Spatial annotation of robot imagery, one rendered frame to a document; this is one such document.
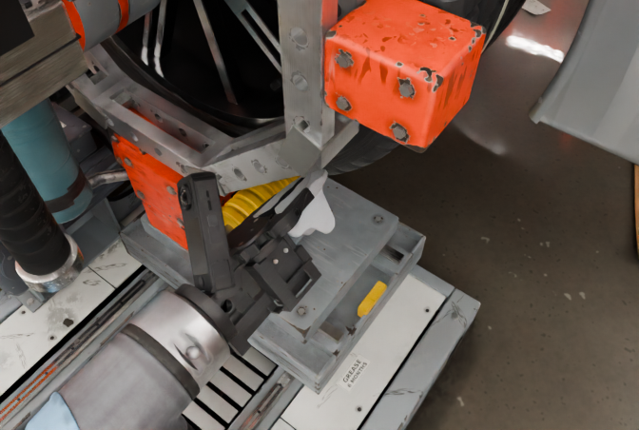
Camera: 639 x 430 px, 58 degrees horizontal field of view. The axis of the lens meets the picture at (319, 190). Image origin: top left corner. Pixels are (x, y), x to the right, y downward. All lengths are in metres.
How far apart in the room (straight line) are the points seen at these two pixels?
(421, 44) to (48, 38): 0.23
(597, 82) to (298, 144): 0.25
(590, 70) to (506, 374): 0.84
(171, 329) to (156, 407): 0.06
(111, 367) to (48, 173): 0.34
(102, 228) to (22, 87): 1.01
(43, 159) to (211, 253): 0.30
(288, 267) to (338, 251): 0.50
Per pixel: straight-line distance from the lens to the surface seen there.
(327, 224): 0.62
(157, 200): 0.83
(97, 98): 0.81
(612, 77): 0.53
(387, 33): 0.41
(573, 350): 1.33
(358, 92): 0.42
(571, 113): 0.56
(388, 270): 1.13
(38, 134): 0.75
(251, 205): 0.75
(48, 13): 0.35
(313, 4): 0.41
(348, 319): 1.10
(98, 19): 0.54
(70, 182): 0.82
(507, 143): 1.63
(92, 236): 1.35
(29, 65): 0.36
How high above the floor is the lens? 1.13
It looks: 51 degrees down
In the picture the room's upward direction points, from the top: straight up
